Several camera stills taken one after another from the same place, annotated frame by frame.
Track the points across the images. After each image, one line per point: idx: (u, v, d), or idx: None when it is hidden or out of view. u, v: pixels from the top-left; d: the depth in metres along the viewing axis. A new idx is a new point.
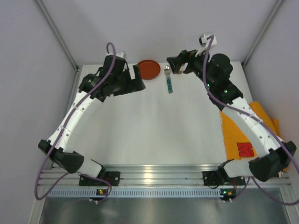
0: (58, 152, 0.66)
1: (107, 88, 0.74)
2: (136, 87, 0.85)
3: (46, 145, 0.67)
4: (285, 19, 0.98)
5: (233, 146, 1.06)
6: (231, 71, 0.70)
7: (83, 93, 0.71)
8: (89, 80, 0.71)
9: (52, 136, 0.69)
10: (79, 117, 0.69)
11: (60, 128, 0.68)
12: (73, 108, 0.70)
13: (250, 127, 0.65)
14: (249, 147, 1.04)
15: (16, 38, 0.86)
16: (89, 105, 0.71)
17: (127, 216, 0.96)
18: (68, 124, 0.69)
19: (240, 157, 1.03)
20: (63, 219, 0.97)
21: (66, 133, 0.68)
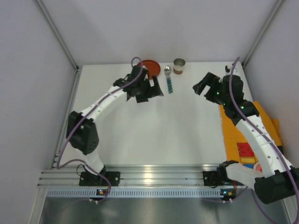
0: (88, 121, 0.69)
1: (133, 90, 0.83)
2: (154, 92, 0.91)
3: (78, 115, 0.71)
4: (285, 19, 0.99)
5: (233, 145, 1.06)
6: (240, 86, 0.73)
7: (116, 87, 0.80)
8: (122, 81, 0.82)
9: (83, 110, 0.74)
10: (110, 101, 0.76)
11: (93, 105, 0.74)
12: (108, 94, 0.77)
13: (259, 143, 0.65)
14: (249, 147, 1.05)
15: (16, 38, 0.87)
16: (120, 96, 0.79)
17: (127, 216, 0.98)
18: (102, 103, 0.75)
19: (240, 157, 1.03)
20: (64, 219, 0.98)
21: (98, 110, 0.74)
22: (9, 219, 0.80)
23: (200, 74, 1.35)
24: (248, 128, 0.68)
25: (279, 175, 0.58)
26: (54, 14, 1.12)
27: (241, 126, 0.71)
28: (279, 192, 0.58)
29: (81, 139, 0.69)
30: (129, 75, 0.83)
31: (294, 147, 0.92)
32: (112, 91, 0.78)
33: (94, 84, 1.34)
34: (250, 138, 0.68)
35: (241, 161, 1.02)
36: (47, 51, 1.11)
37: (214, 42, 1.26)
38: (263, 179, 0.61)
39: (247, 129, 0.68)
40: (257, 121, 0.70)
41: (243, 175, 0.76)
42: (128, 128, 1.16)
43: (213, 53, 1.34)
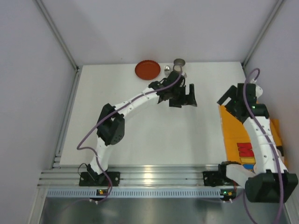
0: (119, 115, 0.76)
1: (166, 94, 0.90)
2: (188, 101, 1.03)
3: (112, 108, 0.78)
4: (285, 19, 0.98)
5: (234, 146, 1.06)
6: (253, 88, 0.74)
7: (150, 89, 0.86)
8: (158, 84, 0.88)
9: (117, 104, 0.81)
10: (143, 101, 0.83)
11: (126, 101, 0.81)
12: (141, 94, 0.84)
13: (260, 141, 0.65)
14: (249, 147, 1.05)
15: (16, 38, 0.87)
16: (153, 98, 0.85)
17: (127, 217, 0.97)
18: (134, 101, 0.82)
19: (240, 157, 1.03)
20: (63, 220, 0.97)
21: (130, 107, 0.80)
22: (9, 219, 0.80)
23: (200, 74, 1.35)
24: (253, 127, 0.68)
25: (269, 175, 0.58)
26: (54, 14, 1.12)
27: (247, 124, 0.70)
28: (265, 193, 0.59)
29: (109, 130, 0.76)
30: (164, 80, 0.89)
31: (294, 147, 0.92)
32: (146, 92, 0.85)
33: (94, 84, 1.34)
34: (252, 136, 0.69)
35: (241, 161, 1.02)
36: (47, 51, 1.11)
37: (214, 42, 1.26)
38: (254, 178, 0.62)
39: (252, 127, 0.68)
40: (264, 122, 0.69)
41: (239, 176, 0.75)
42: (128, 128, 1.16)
43: (213, 53, 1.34)
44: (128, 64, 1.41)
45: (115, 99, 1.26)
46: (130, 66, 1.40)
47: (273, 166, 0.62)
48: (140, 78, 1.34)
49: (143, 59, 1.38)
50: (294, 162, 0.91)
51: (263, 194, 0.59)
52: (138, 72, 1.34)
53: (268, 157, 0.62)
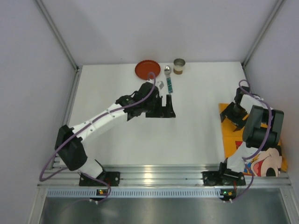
0: (77, 141, 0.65)
1: (137, 110, 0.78)
2: (164, 113, 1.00)
3: (69, 130, 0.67)
4: (285, 19, 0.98)
5: (232, 144, 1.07)
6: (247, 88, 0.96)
7: (117, 106, 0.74)
8: (127, 99, 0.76)
9: (76, 125, 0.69)
10: (107, 121, 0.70)
11: (87, 122, 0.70)
12: (105, 113, 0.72)
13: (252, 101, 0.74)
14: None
15: (15, 37, 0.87)
16: (119, 115, 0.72)
17: (127, 217, 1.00)
18: (96, 122, 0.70)
19: None
20: (64, 220, 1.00)
21: (90, 128, 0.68)
22: (9, 219, 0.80)
23: (200, 74, 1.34)
24: (247, 97, 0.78)
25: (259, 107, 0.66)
26: (54, 14, 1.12)
27: (243, 100, 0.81)
28: (256, 124, 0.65)
29: (67, 155, 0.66)
30: (135, 93, 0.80)
31: (295, 147, 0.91)
32: (112, 109, 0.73)
33: (94, 84, 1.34)
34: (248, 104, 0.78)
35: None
36: (47, 51, 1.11)
37: (214, 42, 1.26)
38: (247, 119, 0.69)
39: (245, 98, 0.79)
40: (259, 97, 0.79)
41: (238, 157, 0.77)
42: (128, 128, 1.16)
43: (213, 53, 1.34)
44: (128, 64, 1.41)
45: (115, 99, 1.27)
46: (130, 66, 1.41)
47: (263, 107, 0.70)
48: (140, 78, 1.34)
49: (143, 59, 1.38)
50: (294, 162, 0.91)
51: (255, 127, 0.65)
52: (138, 72, 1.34)
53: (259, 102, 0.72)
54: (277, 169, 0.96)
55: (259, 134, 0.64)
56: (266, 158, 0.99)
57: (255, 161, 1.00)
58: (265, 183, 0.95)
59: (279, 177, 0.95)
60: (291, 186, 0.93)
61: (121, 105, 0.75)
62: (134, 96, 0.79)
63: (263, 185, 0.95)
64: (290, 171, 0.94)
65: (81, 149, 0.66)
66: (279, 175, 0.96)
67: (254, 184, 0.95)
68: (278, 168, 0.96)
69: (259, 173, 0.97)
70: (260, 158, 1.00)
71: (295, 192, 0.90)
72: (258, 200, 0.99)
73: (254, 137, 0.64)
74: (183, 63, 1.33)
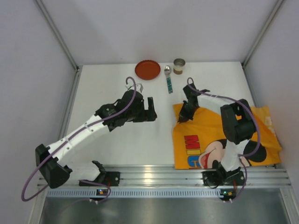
0: (52, 162, 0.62)
1: (120, 120, 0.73)
2: (148, 117, 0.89)
3: (44, 151, 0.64)
4: (285, 19, 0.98)
5: (181, 139, 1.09)
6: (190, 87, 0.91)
7: (96, 119, 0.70)
8: (107, 108, 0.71)
9: (53, 143, 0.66)
10: (85, 136, 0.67)
11: (64, 139, 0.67)
12: (83, 127, 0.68)
13: (211, 100, 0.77)
14: (195, 140, 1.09)
15: (15, 37, 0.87)
16: (98, 129, 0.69)
17: (127, 217, 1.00)
18: (73, 138, 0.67)
19: (188, 149, 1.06)
20: (63, 219, 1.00)
21: (67, 146, 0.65)
22: (9, 219, 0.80)
23: (200, 74, 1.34)
24: (205, 97, 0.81)
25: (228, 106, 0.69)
26: (54, 14, 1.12)
27: (200, 101, 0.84)
28: (233, 121, 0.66)
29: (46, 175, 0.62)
30: (118, 101, 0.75)
31: (295, 147, 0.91)
32: (90, 123, 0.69)
33: (94, 84, 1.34)
34: (210, 105, 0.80)
35: (188, 153, 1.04)
36: (47, 51, 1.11)
37: (214, 42, 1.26)
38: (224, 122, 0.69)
39: (203, 99, 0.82)
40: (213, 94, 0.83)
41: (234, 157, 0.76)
42: (128, 128, 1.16)
43: (213, 53, 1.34)
44: (128, 64, 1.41)
45: (115, 99, 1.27)
46: (130, 66, 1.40)
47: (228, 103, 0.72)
48: (140, 78, 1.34)
49: (143, 59, 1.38)
50: (294, 162, 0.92)
51: (234, 124, 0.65)
52: (138, 72, 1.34)
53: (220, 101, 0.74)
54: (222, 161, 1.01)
55: (241, 129, 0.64)
56: (212, 151, 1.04)
57: (202, 154, 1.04)
58: (265, 184, 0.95)
59: (279, 177, 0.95)
60: (291, 187, 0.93)
61: (101, 117, 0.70)
62: (117, 105, 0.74)
63: (264, 185, 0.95)
64: (290, 171, 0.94)
65: (57, 168, 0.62)
66: (280, 175, 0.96)
67: (252, 184, 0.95)
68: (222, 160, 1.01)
69: (206, 165, 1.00)
70: (208, 150, 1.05)
71: (295, 192, 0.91)
72: (258, 200, 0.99)
73: (240, 131, 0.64)
74: (183, 63, 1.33)
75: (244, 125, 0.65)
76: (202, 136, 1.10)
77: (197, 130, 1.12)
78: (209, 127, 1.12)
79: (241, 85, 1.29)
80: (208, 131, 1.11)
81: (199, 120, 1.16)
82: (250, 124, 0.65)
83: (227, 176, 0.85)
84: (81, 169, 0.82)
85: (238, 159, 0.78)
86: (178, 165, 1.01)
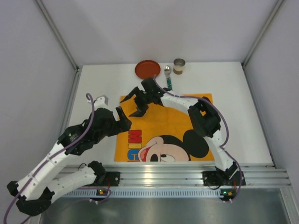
0: (20, 200, 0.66)
1: (85, 145, 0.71)
2: (122, 128, 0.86)
3: (14, 188, 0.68)
4: (284, 18, 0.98)
5: (124, 134, 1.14)
6: (152, 82, 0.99)
7: (59, 149, 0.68)
8: (68, 135, 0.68)
9: (21, 180, 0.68)
10: (49, 170, 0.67)
11: (29, 175, 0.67)
12: (46, 160, 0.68)
13: (176, 100, 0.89)
14: (138, 134, 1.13)
15: (16, 37, 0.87)
16: (62, 159, 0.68)
17: (127, 217, 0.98)
18: (38, 174, 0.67)
19: (129, 143, 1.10)
20: (64, 219, 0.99)
21: (33, 183, 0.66)
22: (10, 219, 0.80)
23: (200, 74, 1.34)
24: (169, 98, 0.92)
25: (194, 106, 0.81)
26: (54, 15, 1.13)
27: (166, 101, 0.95)
28: (202, 119, 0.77)
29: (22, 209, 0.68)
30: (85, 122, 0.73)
31: (295, 147, 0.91)
32: (53, 154, 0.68)
33: (94, 84, 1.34)
34: (174, 104, 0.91)
35: (129, 146, 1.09)
36: (47, 51, 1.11)
37: (214, 42, 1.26)
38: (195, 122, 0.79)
39: (167, 99, 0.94)
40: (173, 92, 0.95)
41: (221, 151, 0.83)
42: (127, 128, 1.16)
43: (213, 53, 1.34)
44: (128, 64, 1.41)
45: (114, 99, 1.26)
46: (130, 66, 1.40)
47: (191, 103, 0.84)
48: (140, 78, 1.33)
49: (143, 60, 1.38)
50: (294, 162, 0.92)
51: (203, 121, 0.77)
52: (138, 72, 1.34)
53: (185, 101, 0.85)
54: (160, 155, 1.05)
55: (208, 123, 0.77)
56: (152, 145, 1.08)
57: (142, 148, 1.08)
58: (265, 184, 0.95)
59: (279, 177, 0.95)
60: (291, 187, 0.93)
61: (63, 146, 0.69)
62: (83, 127, 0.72)
63: (265, 185, 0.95)
64: (290, 171, 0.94)
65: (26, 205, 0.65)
66: (279, 175, 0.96)
67: (252, 184, 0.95)
68: (161, 154, 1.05)
69: (144, 158, 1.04)
70: (148, 145, 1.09)
71: (295, 192, 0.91)
72: (258, 200, 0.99)
73: (209, 125, 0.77)
74: (183, 63, 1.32)
75: (210, 118, 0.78)
76: (145, 130, 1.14)
77: (144, 124, 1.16)
78: (153, 122, 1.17)
79: (241, 85, 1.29)
80: (152, 126, 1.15)
81: (146, 115, 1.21)
82: (214, 117, 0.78)
83: (229, 177, 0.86)
84: (69, 183, 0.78)
85: (225, 154, 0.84)
86: (118, 158, 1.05)
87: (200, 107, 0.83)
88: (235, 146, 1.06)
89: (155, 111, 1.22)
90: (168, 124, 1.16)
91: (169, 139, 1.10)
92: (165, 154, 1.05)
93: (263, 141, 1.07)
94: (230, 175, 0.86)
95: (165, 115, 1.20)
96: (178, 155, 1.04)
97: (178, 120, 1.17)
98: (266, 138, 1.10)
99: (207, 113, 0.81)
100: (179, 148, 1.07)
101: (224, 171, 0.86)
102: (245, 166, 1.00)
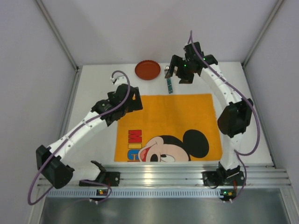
0: (55, 160, 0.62)
1: (116, 115, 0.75)
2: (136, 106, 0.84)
3: (45, 151, 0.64)
4: (284, 19, 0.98)
5: (124, 134, 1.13)
6: (199, 47, 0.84)
7: (93, 115, 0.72)
8: (102, 104, 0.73)
9: (53, 143, 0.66)
10: (85, 132, 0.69)
11: (64, 137, 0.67)
12: (82, 123, 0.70)
13: (218, 84, 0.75)
14: (138, 134, 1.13)
15: (16, 38, 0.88)
16: (97, 124, 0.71)
17: (127, 218, 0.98)
18: (73, 136, 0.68)
19: (129, 143, 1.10)
20: (63, 220, 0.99)
21: (68, 144, 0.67)
22: (9, 219, 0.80)
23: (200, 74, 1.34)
24: (210, 74, 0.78)
25: (232, 104, 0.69)
26: (54, 15, 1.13)
27: (204, 74, 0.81)
28: (232, 121, 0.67)
29: (50, 176, 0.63)
30: (112, 94, 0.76)
31: (294, 147, 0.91)
32: (88, 119, 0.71)
33: (94, 84, 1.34)
34: (213, 84, 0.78)
35: (129, 146, 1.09)
36: (47, 52, 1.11)
37: (214, 42, 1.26)
38: (224, 115, 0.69)
39: (208, 75, 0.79)
40: (216, 67, 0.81)
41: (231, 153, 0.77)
42: (128, 128, 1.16)
43: (213, 53, 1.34)
44: (128, 64, 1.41)
45: None
46: (130, 66, 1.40)
47: (234, 98, 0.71)
48: (140, 78, 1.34)
49: (143, 60, 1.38)
50: (294, 162, 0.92)
51: (232, 122, 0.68)
52: (138, 72, 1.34)
53: (228, 93, 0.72)
54: (160, 155, 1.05)
55: (236, 124, 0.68)
56: (152, 145, 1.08)
57: (142, 148, 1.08)
58: (265, 184, 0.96)
59: (278, 178, 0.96)
60: (291, 187, 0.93)
61: (97, 113, 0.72)
62: (111, 99, 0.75)
63: (264, 185, 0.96)
64: (290, 171, 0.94)
65: (62, 166, 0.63)
66: (279, 175, 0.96)
67: (252, 184, 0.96)
68: (161, 154, 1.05)
69: (144, 158, 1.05)
70: (148, 145, 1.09)
71: (295, 192, 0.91)
72: (258, 200, 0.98)
73: (236, 127, 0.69)
74: None
75: (238, 120, 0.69)
76: (145, 130, 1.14)
77: (144, 124, 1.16)
78: (153, 122, 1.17)
79: (241, 85, 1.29)
80: (152, 126, 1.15)
81: (146, 115, 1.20)
82: (244, 122, 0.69)
83: (226, 176, 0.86)
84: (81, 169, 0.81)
85: (235, 156, 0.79)
86: (118, 158, 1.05)
87: (238, 107, 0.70)
88: None
89: (155, 111, 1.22)
90: (168, 124, 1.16)
91: (169, 139, 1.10)
92: (165, 154, 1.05)
93: (263, 141, 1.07)
94: (228, 174, 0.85)
95: (166, 115, 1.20)
96: (178, 155, 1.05)
97: (179, 121, 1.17)
98: (266, 138, 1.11)
99: (242, 113, 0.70)
100: (179, 149, 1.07)
101: (225, 169, 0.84)
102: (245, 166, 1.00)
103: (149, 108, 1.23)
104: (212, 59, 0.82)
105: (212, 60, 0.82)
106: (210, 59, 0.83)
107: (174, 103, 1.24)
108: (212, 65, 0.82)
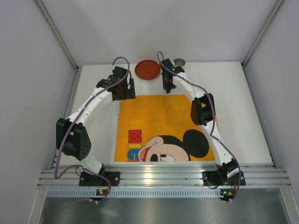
0: (78, 126, 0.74)
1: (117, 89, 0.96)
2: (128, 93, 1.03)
3: (67, 122, 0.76)
4: (284, 19, 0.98)
5: (124, 134, 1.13)
6: (168, 61, 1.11)
7: (100, 89, 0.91)
8: (105, 82, 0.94)
9: (71, 115, 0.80)
10: (97, 102, 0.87)
11: (80, 109, 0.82)
12: (93, 96, 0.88)
13: (185, 86, 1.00)
14: (138, 134, 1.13)
15: (16, 38, 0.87)
16: (105, 96, 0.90)
17: (128, 217, 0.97)
18: (88, 107, 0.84)
19: (129, 143, 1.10)
20: (64, 220, 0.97)
21: (86, 113, 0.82)
22: (9, 218, 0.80)
23: (200, 74, 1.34)
24: (179, 80, 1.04)
25: (197, 99, 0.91)
26: (55, 15, 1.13)
27: (175, 81, 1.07)
28: (201, 110, 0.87)
29: (73, 145, 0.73)
30: (111, 76, 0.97)
31: (294, 147, 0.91)
32: (97, 93, 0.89)
33: (94, 84, 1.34)
34: (182, 86, 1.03)
35: (129, 146, 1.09)
36: (47, 52, 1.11)
37: (214, 42, 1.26)
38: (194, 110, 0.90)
39: (177, 80, 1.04)
40: (183, 74, 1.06)
41: (215, 141, 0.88)
42: (128, 127, 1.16)
43: (213, 53, 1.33)
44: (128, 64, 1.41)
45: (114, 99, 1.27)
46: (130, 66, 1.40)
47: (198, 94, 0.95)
48: (140, 78, 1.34)
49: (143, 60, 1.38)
50: (294, 162, 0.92)
51: (201, 114, 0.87)
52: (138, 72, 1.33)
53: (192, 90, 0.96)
54: (160, 155, 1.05)
55: (203, 115, 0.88)
56: (152, 145, 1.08)
57: (142, 148, 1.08)
58: (265, 184, 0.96)
59: (278, 177, 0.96)
60: (291, 187, 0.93)
61: (103, 87, 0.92)
62: (111, 79, 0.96)
63: (264, 185, 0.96)
64: (290, 171, 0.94)
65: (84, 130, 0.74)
66: (279, 175, 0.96)
67: (252, 184, 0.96)
68: (160, 154, 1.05)
69: (144, 158, 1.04)
70: (148, 145, 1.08)
71: (295, 192, 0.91)
72: (258, 200, 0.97)
73: (204, 116, 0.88)
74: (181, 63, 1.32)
75: (205, 111, 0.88)
76: (145, 130, 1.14)
77: (143, 123, 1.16)
78: (154, 122, 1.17)
79: (241, 85, 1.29)
80: (152, 126, 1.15)
81: (146, 115, 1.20)
82: (209, 112, 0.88)
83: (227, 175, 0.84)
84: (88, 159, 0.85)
85: (221, 145, 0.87)
86: (118, 158, 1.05)
87: (204, 101, 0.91)
88: (236, 145, 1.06)
89: (155, 110, 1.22)
90: (168, 124, 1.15)
91: (169, 139, 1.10)
92: (165, 154, 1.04)
93: (263, 141, 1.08)
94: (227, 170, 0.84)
95: (166, 114, 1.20)
96: (178, 155, 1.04)
97: (179, 120, 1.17)
98: (266, 138, 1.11)
99: (206, 106, 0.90)
100: (179, 149, 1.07)
101: (221, 166, 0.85)
102: (245, 166, 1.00)
103: (149, 107, 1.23)
104: (179, 69, 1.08)
105: (179, 70, 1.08)
106: (179, 69, 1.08)
107: (174, 103, 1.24)
108: (180, 73, 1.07)
